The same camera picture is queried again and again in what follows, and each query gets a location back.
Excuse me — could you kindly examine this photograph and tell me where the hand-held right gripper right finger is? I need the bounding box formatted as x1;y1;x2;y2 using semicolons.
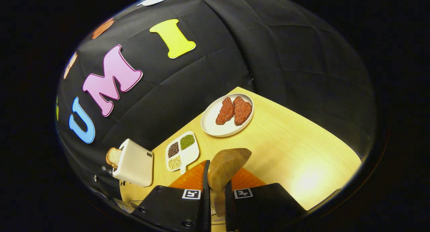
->
224;167;308;232

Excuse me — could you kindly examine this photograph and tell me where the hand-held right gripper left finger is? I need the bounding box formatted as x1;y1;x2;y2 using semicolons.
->
132;160;211;232

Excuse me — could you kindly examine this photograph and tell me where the clear chopstick holder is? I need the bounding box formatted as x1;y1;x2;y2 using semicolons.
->
210;205;226;226

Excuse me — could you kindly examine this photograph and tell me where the wooden spoon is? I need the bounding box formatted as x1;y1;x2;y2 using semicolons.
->
207;148;252;219

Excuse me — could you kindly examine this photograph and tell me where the white divided dish of beans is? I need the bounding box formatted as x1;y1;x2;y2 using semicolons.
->
165;131;200;174

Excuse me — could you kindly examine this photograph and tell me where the white round plate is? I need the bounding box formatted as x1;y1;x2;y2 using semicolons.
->
201;93;255;138

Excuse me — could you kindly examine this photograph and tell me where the white toaster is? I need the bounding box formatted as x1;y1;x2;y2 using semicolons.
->
113;139;154;187

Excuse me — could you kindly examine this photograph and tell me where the red meat piece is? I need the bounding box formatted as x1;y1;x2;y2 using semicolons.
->
215;97;235;125
233;96;252;126

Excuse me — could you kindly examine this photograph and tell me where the toasted bread slice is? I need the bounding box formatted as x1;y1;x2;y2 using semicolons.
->
106;147;122;168

